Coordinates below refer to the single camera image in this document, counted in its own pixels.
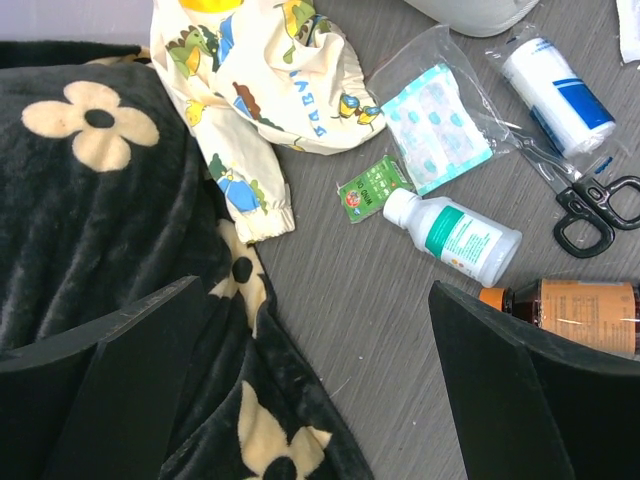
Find black floral fleece blanket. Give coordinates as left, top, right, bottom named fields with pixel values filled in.
left=1, top=41, right=372, bottom=479

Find small green sachet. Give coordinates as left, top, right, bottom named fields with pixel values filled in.
left=337, top=155, right=414, bottom=224

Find bagged teal plaster strips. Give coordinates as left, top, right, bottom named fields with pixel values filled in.
left=367, top=24, right=516, bottom=196

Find white bottle green label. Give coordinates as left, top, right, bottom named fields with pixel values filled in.
left=383, top=188, right=522, bottom=288

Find yellow cloth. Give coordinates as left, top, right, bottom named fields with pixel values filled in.
left=179, top=0, right=244, bottom=14

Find white gauze pad packet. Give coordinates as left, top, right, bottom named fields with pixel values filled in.
left=616, top=0, right=640, bottom=63

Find brown glass medicine bottle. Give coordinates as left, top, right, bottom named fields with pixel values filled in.
left=479, top=279, right=639, bottom=357

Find bagged white blue bandage roll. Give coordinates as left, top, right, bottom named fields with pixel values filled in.
left=485, top=23, right=631, bottom=178

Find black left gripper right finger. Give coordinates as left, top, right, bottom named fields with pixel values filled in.
left=429, top=281, right=639, bottom=479

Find black handled scissors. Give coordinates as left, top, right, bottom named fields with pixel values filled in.
left=498, top=120, right=639, bottom=259

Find grey medicine kit case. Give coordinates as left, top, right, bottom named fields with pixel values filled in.
left=405, top=0, right=539, bottom=38

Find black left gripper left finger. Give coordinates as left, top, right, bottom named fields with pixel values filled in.
left=1, top=276, right=205, bottom=479

